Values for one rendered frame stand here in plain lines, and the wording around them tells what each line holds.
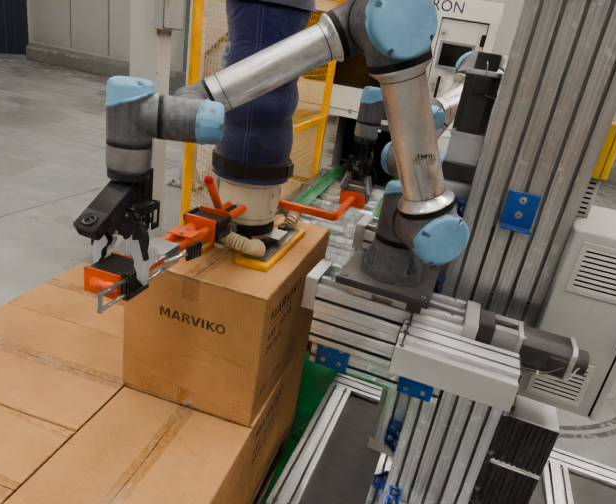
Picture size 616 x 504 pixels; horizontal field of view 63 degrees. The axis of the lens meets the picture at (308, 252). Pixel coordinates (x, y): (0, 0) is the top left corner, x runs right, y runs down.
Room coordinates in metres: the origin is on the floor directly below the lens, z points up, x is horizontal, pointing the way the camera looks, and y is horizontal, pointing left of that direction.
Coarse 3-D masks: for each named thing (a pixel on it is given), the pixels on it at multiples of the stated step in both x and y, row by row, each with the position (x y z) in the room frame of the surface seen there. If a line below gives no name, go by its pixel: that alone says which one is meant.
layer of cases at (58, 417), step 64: (0, 320) 1.38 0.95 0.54; (64, 320) 1.45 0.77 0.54; (0, 384) 1.09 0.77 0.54; (64, 384) 1.13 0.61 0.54; (128, 384) 1.18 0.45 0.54; (0, 448) 0.88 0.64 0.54; (64, 448) 0.91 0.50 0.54; (128, 448) 0.95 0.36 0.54; (192, 448) 0.98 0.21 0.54; (256, 448) 1.16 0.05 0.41
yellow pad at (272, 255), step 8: (280, 224) 1.56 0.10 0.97; (288, 232) 1.49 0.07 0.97; (296, 232) 1.51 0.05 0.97; (304, 232) 1.54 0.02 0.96; (264, 240) 1.33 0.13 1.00; (288, 240) 1.43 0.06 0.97; (296, 240) 1.46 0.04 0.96; (272, 248) 1.34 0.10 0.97; (280, 248) 1.36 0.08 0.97; (288, 248) 1.39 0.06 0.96; (240, 256) 1.26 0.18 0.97; (248, 256) 1.26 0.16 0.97; (264, 256) 1.28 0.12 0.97; (272, 256) 1.30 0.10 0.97; (280, 256) 1.33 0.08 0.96; (240, 264) 1.24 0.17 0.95; (248, 264) 1.24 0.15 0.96; (256, 264) 1.23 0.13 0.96; (264, 264) 1.24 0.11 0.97; (272, 264) 1.27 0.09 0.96
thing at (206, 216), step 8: (200, 208) 1.22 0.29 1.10; (208, 208) 1.22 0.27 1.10; (184, 216) 1.16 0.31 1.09; (192, 216) 1.14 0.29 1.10; (200, 216) 1.18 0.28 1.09; (208, 216) 1.19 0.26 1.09; (216, 216) 1.20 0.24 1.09; (224, 216) 1.21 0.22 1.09; (184, 224) 1.15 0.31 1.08; (200, 224) 1.14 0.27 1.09; (208, 224) 1.13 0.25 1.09; (216, 224) 1.14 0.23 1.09; (224, 224) 1.16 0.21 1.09; (216, 232) 1.14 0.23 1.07; (224, 232) 1.17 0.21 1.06; (208, 240) 1.13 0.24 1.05; (216, 240) 1.14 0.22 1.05
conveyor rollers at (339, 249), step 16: (336, 192) 3.60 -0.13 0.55; (384, 192) 3.87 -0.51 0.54; (320, 208) 3.15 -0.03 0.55; (336, 208) 3.22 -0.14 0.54; (352, 208) 3.29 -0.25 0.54; (368, 208) 3.35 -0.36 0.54; (320, 224) 2.87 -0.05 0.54; (336, 224) 2.93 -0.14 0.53; (352, 224) 2.93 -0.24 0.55; (336, 240) 2.66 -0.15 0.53; (352, 240) 2.66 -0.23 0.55; (336, 256) 2.39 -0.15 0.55
